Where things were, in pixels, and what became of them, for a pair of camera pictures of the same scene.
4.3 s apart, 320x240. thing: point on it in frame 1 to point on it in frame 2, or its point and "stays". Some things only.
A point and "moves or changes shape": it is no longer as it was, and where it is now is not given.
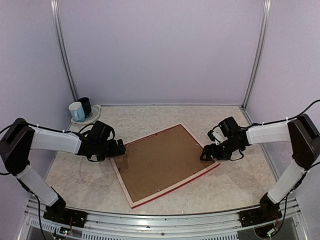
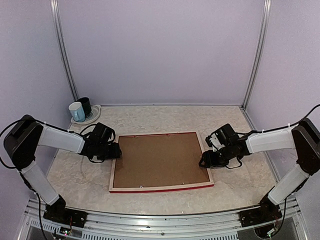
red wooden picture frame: [133, 205] moves or changes shape
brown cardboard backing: [152, 164] moves or changes shape
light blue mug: [77, 111] stays
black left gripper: [115, 152] stays
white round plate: [95, 110] stays
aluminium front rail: [210, 226] stays
